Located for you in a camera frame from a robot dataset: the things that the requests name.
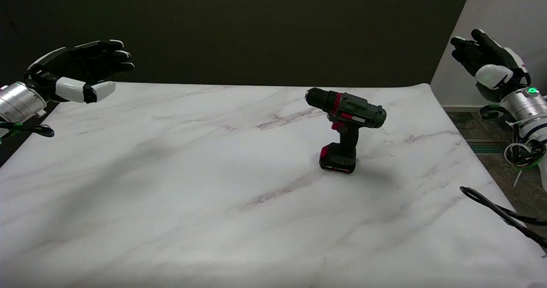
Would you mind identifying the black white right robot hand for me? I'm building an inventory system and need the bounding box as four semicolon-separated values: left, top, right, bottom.
450;29;531;103

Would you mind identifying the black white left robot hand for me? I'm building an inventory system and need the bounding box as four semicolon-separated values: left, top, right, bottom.
23;39;135;104

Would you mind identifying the dark green red power screwdriver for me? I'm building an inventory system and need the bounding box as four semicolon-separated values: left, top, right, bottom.
305;87;387;175

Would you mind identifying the striped floor vent grille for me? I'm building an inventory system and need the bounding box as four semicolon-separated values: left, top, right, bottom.
465;139;510;154

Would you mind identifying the white marble pattern table cover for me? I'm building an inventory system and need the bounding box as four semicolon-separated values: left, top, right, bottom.
0;82;547;288

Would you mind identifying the black green left arm cable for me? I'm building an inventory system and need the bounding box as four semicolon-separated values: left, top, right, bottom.
0;122;55;144

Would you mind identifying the black green wrist cable bundle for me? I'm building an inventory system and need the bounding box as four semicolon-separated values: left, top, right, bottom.
479;104;547;188

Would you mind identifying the long black robot cable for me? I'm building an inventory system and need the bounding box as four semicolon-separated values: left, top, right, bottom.
460;186;547;249

